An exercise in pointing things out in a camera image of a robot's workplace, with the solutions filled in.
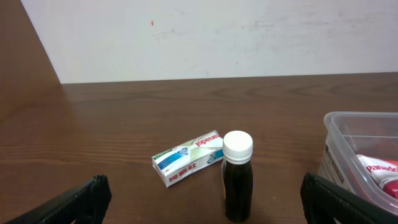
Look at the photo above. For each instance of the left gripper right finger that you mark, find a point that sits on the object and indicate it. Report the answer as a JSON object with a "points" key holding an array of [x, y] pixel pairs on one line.
{"points": [[325, 202]]}

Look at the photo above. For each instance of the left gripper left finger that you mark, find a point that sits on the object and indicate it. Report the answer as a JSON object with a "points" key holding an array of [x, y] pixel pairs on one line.
{"points": [[87, 203]]}

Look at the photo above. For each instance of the red Panadol sachet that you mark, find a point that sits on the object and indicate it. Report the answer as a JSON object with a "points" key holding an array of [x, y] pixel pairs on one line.
{"points": [[383, 172]]}

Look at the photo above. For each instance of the clear plastic container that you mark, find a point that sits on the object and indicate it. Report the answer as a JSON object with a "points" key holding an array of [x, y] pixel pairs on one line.
{"points": [[373, 134]]}

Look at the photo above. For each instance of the dark bottle white cap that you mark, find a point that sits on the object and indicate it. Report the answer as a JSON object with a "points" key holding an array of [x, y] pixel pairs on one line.
{"points": [[237, 176]]}

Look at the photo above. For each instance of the white Panadol box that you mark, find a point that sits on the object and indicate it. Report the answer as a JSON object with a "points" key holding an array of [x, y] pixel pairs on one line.
{"points": [[177, 163]]}

